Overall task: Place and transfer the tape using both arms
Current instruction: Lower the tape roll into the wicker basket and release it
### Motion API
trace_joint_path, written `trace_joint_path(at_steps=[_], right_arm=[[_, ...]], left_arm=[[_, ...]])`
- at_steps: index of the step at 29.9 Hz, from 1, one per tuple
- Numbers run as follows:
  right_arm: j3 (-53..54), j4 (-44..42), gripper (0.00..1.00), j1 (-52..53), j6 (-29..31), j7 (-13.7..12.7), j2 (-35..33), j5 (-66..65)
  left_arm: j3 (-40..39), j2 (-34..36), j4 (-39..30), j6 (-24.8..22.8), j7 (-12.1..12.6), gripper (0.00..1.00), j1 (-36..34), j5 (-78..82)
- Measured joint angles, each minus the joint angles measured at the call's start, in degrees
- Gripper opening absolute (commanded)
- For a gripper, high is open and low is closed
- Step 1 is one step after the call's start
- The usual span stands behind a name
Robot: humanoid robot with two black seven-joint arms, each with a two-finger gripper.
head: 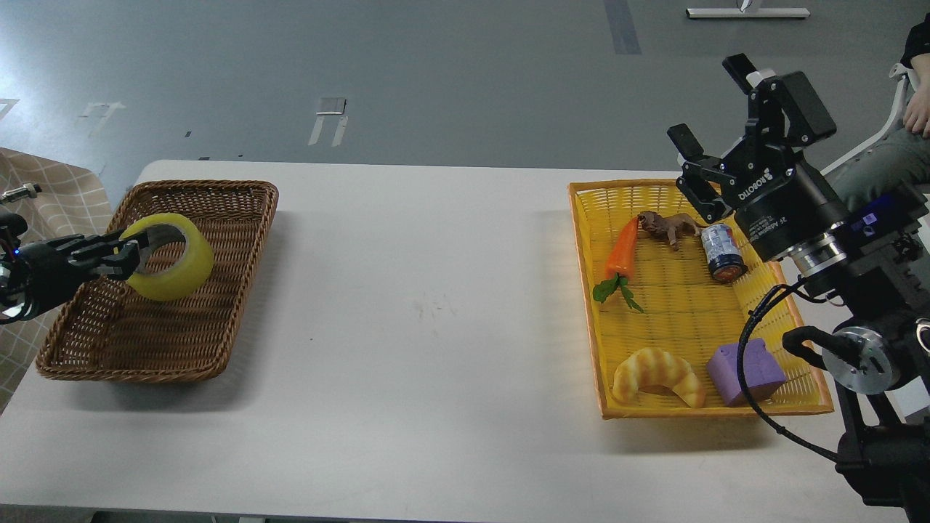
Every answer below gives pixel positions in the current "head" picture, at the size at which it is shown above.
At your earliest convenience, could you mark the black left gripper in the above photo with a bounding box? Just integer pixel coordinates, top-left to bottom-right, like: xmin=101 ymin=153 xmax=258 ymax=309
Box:
xmin=2 ymin=225 xmax=171 ymax=320

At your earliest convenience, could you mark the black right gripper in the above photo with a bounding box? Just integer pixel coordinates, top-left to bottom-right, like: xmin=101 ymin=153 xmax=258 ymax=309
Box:
xmin=668 ymin=54 xmax=847 ymax=261

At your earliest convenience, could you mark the yellow tape roll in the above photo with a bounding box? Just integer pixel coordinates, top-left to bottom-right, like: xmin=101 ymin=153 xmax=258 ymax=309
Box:
xmin=126 ymin=213 xmax=214 ymax=301

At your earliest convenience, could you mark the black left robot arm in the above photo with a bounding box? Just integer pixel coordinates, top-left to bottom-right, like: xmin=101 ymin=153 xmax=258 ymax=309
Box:
xmin=1 ymin=208 xmax=184 ymax=325

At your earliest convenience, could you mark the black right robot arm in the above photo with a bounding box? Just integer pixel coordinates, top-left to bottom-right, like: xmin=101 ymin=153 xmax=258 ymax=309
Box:
xmin=668 ymin=54 xmax=929 ymax=522

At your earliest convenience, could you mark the beige checkered cloth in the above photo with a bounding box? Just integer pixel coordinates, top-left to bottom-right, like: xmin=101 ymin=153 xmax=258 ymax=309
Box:
xmin=1 ymin=148 xmax=113 ymax=410

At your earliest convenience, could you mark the brown wicker basket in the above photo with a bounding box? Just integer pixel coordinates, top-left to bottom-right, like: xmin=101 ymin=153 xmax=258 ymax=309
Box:
xmin=36 ymin=181 xmax=278 ymax=384

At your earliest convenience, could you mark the white floor stand base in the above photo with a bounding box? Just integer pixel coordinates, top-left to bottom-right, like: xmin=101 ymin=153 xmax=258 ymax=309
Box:
xmin=685 ymin=4 xmax=811 ymax=20

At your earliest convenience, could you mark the brown toy animal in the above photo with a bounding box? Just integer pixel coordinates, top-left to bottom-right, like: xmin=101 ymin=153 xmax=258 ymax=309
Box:
xmin=636 ymin=211 xmax=703 ymax=252

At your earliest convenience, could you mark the small blue white can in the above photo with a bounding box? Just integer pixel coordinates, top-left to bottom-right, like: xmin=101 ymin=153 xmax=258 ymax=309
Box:
xmin=700 ymin=223 xmax=747 ymax=284

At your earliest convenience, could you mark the seated person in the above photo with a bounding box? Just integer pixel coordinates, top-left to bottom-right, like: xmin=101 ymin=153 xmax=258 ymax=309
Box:
xmin=827 ymin=15 xmax=929 ymax=211

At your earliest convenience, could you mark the orange toy carrot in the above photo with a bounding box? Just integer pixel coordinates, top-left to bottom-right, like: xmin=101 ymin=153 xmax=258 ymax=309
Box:
xmin=591 ymin=216 xmax=645 ymax=312

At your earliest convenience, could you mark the yellow plastic basket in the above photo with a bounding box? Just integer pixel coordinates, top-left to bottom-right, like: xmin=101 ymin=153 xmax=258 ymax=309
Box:
xmin=568 ymin=179 xmax=834 ymax=420

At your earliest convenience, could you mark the purple foam block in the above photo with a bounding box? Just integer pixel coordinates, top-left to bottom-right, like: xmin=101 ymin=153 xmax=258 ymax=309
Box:
xmin=706 ymin=338 xmax=787 ymax=407

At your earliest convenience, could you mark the toy croissant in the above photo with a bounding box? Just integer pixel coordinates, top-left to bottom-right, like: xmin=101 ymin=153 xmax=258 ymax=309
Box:
xmin=610 ymin=348 xmax=706 ymax=408

